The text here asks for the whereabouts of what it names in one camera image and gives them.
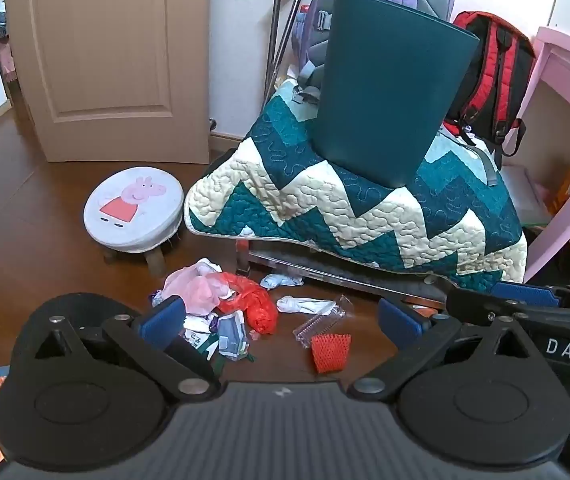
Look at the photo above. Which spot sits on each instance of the white green packet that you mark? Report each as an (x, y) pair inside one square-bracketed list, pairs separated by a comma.
[(197, 337)]

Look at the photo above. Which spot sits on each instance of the pink desk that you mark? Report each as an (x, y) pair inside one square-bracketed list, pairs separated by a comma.
[(555, 45)]

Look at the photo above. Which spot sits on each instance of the white blue tissue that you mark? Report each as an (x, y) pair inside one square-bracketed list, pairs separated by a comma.
[(277, 281)]

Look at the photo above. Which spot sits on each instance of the orange foam net sleeve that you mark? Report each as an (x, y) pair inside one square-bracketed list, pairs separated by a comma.
[(330, 352)]

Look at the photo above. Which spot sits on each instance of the round pig-print stool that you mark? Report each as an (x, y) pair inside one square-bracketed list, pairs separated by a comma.
[(135, 210)]

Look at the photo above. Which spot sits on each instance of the beige wooden door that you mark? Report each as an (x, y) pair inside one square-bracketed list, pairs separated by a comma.
[(110, 50)]

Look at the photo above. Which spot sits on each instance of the clear plastic tray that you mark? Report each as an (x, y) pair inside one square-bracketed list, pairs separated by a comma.
[(315, 327)]

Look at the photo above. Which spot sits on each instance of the pink plastic bag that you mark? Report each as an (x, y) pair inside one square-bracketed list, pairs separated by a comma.
[(192, 287)]

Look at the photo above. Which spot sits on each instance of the red black backpack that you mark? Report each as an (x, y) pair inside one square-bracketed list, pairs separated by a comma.
[(507, 90)]

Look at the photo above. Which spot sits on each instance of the dark teal bin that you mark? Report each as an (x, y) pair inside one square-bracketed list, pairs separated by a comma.
[(390, 90)]

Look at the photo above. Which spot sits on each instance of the orange box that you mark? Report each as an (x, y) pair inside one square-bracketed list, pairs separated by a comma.
[(567, 190)]

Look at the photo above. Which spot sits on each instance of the grey blue white packet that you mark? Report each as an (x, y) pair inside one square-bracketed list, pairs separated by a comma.
[(230, 332)]

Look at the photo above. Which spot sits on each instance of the teal cream chevron quilt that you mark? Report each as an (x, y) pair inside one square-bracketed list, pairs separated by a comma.
[(315, 195)]

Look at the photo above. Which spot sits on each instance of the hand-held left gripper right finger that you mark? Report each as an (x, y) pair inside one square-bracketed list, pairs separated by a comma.
[(400, 322)]

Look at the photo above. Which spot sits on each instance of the white paper sheets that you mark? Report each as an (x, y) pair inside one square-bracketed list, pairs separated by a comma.
[(525, 185)]

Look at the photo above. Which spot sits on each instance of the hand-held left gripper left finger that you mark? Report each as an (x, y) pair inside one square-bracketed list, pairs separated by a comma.
[(162, 317)]

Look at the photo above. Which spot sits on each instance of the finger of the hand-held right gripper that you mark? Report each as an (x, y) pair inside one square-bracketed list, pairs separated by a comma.
[(525, 292), (470, 305)]

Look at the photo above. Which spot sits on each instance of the metal chair frame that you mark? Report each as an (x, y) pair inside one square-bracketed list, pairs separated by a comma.
[(345, 280)]

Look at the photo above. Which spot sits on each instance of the red plastic bag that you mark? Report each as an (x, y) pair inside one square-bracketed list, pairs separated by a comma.
[(260, 310)]

